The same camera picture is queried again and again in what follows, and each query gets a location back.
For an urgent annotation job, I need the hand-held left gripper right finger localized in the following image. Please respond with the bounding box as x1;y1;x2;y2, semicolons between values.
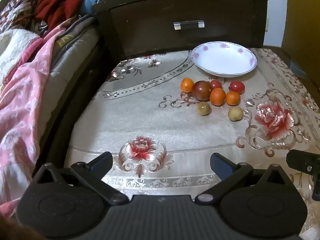
194;152;294;204

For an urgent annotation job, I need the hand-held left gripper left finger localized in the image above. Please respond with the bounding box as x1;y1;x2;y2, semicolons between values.
31;151;129;205

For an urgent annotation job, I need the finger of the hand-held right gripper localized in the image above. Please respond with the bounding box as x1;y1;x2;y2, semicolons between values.
286;149;320;200

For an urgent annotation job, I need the small yellow-green fruit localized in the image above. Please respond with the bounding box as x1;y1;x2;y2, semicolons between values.
228;107;244;122
197;102;211;116

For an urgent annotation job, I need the small orange tangerine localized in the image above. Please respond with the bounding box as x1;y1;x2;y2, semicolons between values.
226;91;241;105
181;78;195;93
209;88;226;106

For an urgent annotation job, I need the large dark red tomato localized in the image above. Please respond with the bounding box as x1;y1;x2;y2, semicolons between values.
192;80;212;101

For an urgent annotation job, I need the white floral plate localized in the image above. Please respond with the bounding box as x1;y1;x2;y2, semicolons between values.
191;41;257;78

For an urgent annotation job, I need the beige floral mat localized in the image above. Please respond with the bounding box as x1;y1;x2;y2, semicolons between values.
66;46;320;240

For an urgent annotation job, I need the pink patterned blanket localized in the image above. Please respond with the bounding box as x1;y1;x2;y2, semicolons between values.
0;26;67;218

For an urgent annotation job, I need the grey quilt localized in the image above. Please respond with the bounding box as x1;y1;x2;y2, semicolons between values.
37;14;105;135

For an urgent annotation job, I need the light wooden cabinet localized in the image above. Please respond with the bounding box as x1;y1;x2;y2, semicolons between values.
282;0;320;90

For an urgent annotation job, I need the white fleece blanket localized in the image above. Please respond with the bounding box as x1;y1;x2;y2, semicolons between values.
0;29;40;90

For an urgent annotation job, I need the dark wooden nightstand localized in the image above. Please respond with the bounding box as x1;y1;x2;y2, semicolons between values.
93;0;268;59

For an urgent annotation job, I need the blue cloth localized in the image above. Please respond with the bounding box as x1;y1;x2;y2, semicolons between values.
84;0;110;15

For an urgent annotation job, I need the red cloth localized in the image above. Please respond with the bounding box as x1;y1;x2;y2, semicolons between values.
36;0;133;32

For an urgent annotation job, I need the brown patterned quilt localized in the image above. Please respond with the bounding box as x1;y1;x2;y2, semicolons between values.
0;0;48;34

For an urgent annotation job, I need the dark bed frame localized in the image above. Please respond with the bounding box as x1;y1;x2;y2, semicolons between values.
32;40;120;178

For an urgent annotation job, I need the silver drawer handle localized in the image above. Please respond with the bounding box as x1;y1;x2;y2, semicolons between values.
174;20;205;30

